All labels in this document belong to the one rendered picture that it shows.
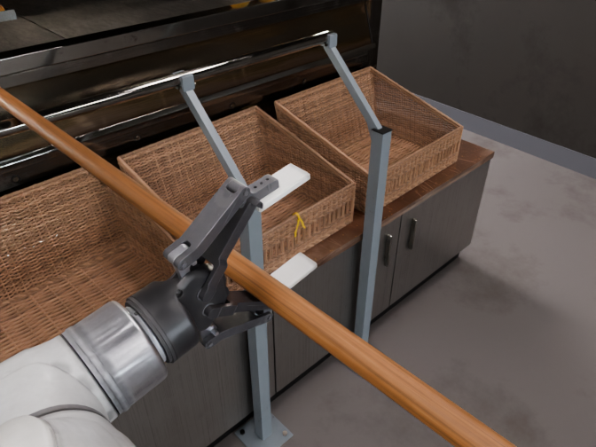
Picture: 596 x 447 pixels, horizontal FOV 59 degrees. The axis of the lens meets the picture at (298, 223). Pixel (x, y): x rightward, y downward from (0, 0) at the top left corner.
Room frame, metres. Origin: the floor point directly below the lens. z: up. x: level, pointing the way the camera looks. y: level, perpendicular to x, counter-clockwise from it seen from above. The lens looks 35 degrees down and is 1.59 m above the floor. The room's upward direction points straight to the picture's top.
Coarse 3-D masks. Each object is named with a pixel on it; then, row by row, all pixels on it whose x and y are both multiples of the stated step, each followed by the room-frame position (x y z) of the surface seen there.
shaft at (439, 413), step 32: (0, 96) 0.96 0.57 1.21; (32, 128) 0.84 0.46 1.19; (96, 160) 0.70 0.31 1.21; (128, 192) 0.62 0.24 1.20; (160, 224) 0.56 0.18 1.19; (256, 288) 0.43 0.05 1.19; (288, 288) 0.42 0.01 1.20; (288, 320) 0.39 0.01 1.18; (320, 320) 0.37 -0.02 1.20; (352, 352) 0.34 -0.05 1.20; (384, 384) 0.30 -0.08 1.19; (416, 384) 0.30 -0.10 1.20; (416, 416) 0.28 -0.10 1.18; (448, 416) 0.27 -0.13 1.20
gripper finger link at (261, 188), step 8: (264, 176) 0.45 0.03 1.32; (272, 176) 0.45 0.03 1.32; (232, 184) 0.42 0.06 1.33; (240, 184) 0.42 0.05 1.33; (256, 184) 0.44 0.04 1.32; (264, 184) 0.44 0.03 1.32; (272, 184) 0.44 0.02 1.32; (232, 192) 0.42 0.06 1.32; (256, 192) 0.43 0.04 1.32; (264, 192) 0.44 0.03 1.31
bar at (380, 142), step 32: (320, 32) 1.51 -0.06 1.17; (224, 64) 1.25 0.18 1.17; (96, 96) 1.03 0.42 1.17; (128, 96) 1.07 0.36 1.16; (192, 96) 1.16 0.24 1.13; (352, 96) 1.42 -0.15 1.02; (0, 128) 0.89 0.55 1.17; (384, 128) 1.36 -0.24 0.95; (224, 160) 1.06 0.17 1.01; (384, 160) 1.33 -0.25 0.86; (384, 192) 1.35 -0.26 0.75; (256, 224) 1.01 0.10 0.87; (256, 256) 1.01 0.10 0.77; (256, 352) 0.99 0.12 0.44; (256, 384) 1.00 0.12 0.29; (256, 416) 1.01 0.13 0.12
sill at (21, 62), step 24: (264, 0) 1.86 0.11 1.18; (288, 0) 1.90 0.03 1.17; (312, 0) 1.97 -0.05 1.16; (144, 24) 1.57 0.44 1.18; (168, 24) 1.57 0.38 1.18; (192, 24) 1.63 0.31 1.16; (216, 24) 1.69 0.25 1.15; (24, 48) 1.34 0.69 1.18; (48, 48) 1.34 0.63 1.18; (72, 48) 1.37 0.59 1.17; (96, 48) 1.42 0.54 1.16; (120, 48) 1.46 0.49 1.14; (0, 72) 1.25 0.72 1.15
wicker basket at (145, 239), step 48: (48, 192) 1.23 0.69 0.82; (96, 192) 1.30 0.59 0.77; (48, 240) 1.17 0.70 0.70; (96, 240) 1.24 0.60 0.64; (144, 240) 1.21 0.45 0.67; (0, 288) 1.05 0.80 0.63; (48, 288) 1.09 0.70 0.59; (96, 288) 1.09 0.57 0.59; (0, 336) 0.91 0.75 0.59; (48, 336) 0.91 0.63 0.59
